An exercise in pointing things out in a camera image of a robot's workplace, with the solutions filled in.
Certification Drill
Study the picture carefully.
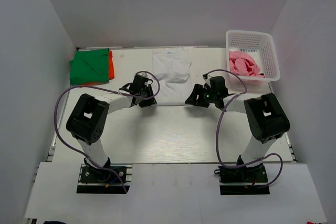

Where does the green folded t shirt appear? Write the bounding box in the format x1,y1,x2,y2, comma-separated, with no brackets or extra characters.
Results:
69,48,110,86

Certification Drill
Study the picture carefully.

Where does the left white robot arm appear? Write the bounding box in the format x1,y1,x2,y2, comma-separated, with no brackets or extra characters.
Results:
66,72,158,169

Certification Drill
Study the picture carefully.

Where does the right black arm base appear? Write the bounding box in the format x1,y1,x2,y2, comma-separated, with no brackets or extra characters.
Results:
214,164,270,196

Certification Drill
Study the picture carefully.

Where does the pink t shirt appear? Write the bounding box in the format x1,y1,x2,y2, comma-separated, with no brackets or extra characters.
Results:
229,51,265,78

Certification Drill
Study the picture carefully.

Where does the white plastic basket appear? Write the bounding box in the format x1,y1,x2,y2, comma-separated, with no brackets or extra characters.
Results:
225,30,280,85

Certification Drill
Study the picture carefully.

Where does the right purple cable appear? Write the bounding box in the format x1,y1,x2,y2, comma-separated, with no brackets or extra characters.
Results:
202,69,284,189

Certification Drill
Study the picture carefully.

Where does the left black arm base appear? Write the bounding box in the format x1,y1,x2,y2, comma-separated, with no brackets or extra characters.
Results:
76,164,133,195

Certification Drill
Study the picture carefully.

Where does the orange folded t shirt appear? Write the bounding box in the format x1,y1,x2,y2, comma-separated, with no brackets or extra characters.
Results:
78,48,115,85

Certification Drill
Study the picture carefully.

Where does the purple cable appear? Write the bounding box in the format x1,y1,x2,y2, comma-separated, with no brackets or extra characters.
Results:
202,69,284,189
53,71,161,193

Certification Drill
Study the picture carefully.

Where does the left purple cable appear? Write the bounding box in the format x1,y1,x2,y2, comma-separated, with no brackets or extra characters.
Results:
53,71,161,193

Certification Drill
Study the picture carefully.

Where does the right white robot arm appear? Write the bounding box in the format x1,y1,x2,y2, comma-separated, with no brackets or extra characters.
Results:
185,76,290,169

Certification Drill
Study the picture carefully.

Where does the white t shirt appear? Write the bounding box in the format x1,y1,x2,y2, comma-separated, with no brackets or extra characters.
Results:
152,48,193,106

